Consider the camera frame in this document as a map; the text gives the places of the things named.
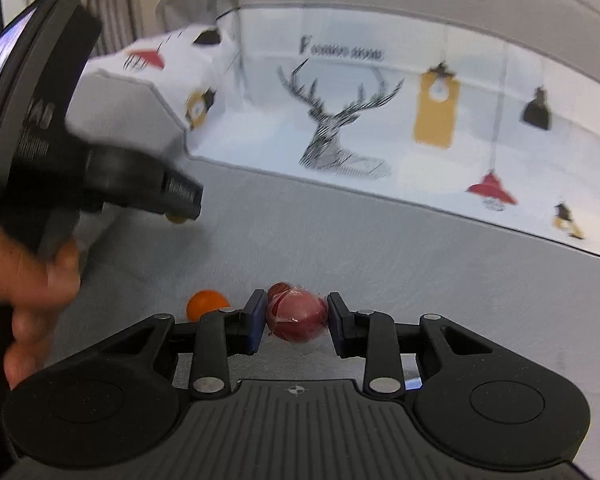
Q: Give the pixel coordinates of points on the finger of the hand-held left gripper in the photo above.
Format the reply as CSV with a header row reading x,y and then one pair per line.
x,y
182,195

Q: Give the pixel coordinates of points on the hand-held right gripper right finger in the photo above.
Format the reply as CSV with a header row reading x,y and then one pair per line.
x,y
337,325

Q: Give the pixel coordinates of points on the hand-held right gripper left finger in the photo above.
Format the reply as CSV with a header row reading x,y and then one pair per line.
x,y
254,322

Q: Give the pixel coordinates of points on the yellow round fruit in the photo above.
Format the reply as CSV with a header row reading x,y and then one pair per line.
x,y
176,220

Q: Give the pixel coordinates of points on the red fruit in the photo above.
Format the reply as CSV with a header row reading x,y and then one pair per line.
x,y
297,317

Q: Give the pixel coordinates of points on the person's left hand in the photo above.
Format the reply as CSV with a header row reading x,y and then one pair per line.
x,y
30,285

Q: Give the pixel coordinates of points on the dark red date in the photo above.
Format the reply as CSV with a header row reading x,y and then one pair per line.
x,y
279,290

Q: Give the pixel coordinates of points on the orange tangerine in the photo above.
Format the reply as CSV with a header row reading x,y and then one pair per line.
x,y
205,304

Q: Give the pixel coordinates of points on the grey printed pillow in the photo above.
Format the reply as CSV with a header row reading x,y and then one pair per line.
x,y
170,70

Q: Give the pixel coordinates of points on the grey pleated curtain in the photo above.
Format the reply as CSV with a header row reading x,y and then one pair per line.
x,y
115,0

